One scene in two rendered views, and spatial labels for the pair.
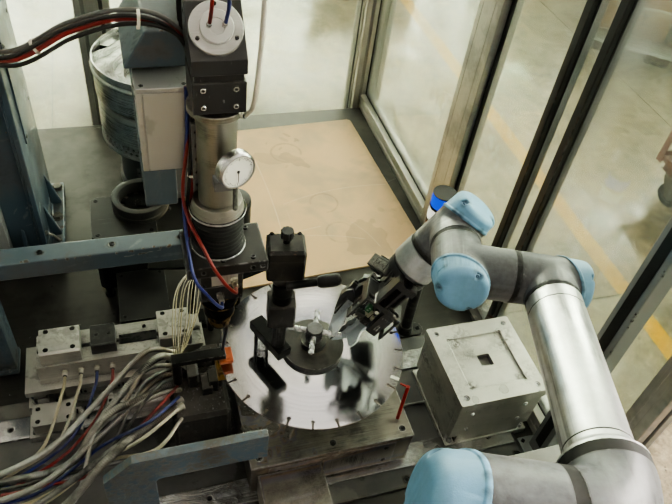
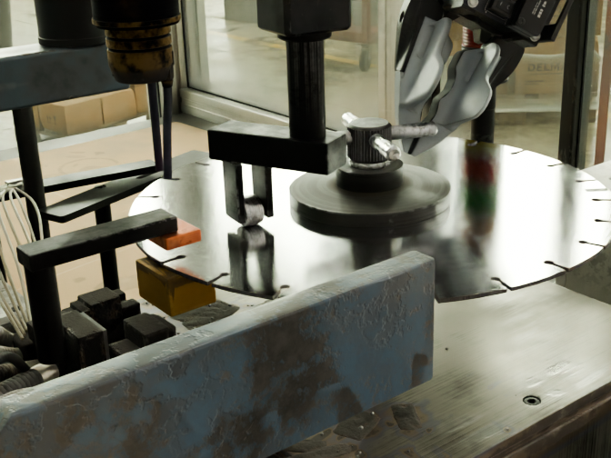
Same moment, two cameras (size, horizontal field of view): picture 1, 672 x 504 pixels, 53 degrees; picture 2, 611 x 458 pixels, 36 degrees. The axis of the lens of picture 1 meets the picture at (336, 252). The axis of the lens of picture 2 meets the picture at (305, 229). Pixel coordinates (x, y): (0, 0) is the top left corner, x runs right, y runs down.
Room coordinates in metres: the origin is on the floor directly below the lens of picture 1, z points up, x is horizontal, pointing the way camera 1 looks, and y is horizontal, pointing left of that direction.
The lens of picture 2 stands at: (0.15, 0.21, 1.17)
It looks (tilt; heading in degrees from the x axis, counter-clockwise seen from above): 21 degrees down; 346
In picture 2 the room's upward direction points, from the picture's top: 2 degrees counter-clockwise
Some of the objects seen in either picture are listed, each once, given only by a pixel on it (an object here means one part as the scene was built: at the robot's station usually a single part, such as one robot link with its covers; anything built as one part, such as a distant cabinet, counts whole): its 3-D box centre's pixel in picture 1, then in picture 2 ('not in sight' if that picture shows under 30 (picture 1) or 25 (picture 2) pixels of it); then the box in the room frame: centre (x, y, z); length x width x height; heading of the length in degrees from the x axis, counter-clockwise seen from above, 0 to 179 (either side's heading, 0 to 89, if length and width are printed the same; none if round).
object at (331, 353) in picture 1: (312, 342); (369, 181); (0.73, 0.02, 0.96); 0.11 x 0.11 x 0.03
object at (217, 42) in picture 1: (199, 57); not in sight; (0.79, 0.22, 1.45); 0.35 x 0.07 x 0.28; 23
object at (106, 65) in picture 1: (163, 117); not in sight; (1.37, 0.48, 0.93); 0.31 x 0.31 x 0.36
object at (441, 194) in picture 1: (443, 199); not in sight; (0.96, -0.18, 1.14); 0.05 x 0.04 x 0.03; 23
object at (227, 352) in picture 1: (202, 366); (115, 282); (0.65, 0.19, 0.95); 0.10 x 0.03 x 0.07; 113
